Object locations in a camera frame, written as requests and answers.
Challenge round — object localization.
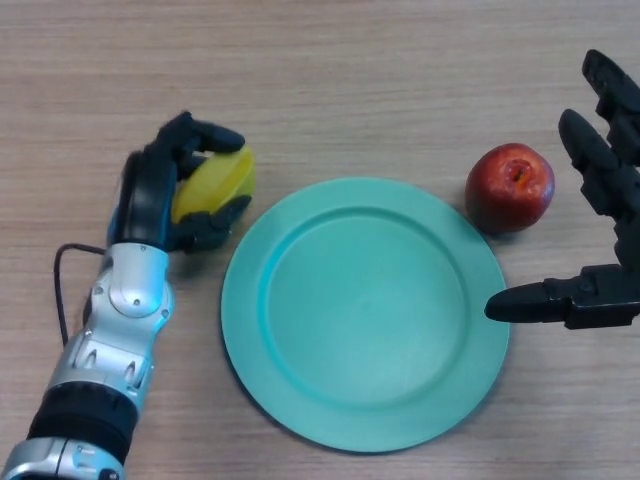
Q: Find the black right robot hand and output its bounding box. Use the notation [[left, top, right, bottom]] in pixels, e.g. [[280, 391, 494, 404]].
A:
[[484, 48, 640, 330]]

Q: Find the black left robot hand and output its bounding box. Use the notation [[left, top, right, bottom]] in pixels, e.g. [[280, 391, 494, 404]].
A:
[[107, 110, 253, 256]]

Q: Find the yellow starfruit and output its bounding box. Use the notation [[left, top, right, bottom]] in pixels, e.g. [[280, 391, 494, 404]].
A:
[[171, 146, 257, 224]]

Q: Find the green round plate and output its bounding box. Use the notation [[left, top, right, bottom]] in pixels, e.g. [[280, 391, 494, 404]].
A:
[[220, 177, 512, 455]]

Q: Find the red apple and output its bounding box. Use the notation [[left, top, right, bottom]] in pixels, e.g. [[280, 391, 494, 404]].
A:
[[464, 143, 556, 235]]

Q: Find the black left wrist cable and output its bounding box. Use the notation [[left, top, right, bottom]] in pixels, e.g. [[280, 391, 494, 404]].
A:
[[52, 242, 109, 347]]

